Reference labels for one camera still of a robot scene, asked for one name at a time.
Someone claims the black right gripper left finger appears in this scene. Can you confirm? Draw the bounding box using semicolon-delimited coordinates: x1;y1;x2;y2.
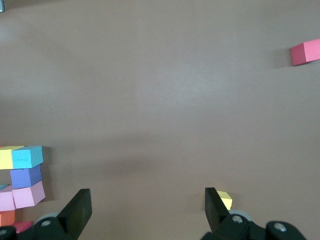
0;188;92;240

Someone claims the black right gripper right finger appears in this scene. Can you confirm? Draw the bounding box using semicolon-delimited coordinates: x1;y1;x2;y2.
200;187;308;240

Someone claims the crimson foam cube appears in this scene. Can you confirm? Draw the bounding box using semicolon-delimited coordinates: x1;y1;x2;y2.
11;220;35;235
290;38;320;67

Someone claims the violet blue foam cube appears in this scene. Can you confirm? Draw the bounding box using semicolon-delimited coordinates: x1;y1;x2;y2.
9;164;44;190

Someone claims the orange foam cube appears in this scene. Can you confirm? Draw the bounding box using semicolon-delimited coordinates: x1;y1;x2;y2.
0;209;17;227

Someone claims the pale pink foam cube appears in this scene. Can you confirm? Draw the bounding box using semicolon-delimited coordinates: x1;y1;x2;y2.
0;184;17;212

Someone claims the yellow foam cube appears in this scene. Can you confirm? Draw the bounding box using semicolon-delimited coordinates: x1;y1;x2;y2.
215;190;234;212
0;145;26;171

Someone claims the brown table cover sheet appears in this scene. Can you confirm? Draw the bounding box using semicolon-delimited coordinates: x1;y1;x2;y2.
0;0;320;240

